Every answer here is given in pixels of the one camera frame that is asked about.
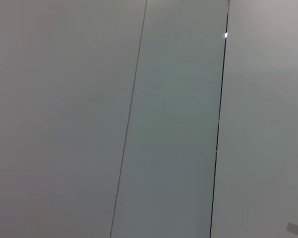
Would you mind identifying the small grey rectangular label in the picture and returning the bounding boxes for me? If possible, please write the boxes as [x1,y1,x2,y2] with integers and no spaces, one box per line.
[286,222,298,236]

